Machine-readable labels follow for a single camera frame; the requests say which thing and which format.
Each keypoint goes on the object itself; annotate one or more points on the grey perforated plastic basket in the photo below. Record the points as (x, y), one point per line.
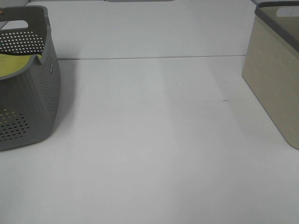
(28, 100)

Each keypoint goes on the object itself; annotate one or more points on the beige storage bin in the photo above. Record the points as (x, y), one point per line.
(271, 68)

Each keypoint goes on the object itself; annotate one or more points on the yellow folded towel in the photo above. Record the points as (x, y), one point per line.
(10, 64)

